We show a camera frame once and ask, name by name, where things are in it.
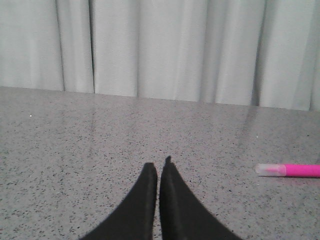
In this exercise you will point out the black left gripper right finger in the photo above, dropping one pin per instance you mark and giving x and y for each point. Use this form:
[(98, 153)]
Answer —
[(182, 216)]

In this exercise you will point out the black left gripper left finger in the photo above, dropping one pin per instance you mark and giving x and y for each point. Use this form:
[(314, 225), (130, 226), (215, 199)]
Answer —
[(133, 218)]

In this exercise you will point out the pink highlighter pen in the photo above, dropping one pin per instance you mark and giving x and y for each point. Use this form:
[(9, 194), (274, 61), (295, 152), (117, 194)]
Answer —
[(288, 170)]

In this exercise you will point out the white curtain backdrop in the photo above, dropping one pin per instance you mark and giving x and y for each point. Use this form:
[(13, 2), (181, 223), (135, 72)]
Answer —
[(243, 52)]

